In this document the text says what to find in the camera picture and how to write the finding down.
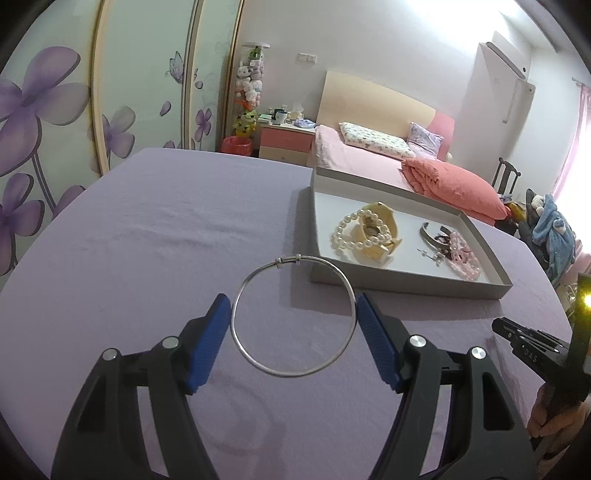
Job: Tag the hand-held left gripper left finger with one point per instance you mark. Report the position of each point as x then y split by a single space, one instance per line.
210 344

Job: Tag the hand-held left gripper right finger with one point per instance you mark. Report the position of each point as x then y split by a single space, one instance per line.
378 344

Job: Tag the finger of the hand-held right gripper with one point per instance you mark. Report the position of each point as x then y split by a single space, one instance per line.
531 344

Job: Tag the grey jewelry box tray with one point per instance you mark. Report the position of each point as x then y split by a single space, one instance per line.
401 268

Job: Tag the person's right forearm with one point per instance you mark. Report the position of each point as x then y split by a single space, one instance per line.
538 420

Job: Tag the small silver earrings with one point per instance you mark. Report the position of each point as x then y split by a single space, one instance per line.
434 256

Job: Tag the blue plush garment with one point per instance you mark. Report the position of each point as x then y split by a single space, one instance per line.
551 226

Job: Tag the silver cuff bangle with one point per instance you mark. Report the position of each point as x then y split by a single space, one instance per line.
427 233

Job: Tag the dark grey clothing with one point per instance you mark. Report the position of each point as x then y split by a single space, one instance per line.
526 217

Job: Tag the folded pink quilt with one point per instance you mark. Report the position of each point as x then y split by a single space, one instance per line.
452 189

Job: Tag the dark wooden chair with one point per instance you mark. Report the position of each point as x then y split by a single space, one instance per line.
501 173

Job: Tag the pink sheeted bed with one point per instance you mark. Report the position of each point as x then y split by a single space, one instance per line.
360 152

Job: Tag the trash bin with red bag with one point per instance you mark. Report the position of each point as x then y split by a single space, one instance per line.
236 145

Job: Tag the white printed pillow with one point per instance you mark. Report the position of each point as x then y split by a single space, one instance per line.
374 138

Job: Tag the small lilac pillow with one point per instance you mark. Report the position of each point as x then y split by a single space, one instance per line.
425 141

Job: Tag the pink curtain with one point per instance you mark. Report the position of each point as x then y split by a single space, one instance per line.
577 138

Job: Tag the pink and beige nightstand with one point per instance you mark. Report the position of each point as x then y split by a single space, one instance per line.
286 141

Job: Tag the yellow plush toy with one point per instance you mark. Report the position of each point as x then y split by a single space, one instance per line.
244 122

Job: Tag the light blue box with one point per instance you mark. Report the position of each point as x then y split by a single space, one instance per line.
304 123

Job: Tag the air conditioner pipe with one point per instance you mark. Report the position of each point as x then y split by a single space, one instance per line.
508 106

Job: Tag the beige and pink headboard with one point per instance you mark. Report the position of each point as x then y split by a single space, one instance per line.
369 101

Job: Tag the white tissue pack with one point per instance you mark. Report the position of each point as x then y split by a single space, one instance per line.
295 112

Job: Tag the clear tube of plush toys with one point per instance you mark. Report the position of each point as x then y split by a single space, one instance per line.
250 83

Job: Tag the floral sliding door wardrobe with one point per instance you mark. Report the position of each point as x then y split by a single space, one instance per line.
69 101

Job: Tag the white air conditioner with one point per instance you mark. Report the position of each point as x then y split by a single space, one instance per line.
508 60

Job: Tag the white wall switch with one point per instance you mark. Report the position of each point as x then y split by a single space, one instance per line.
307 57

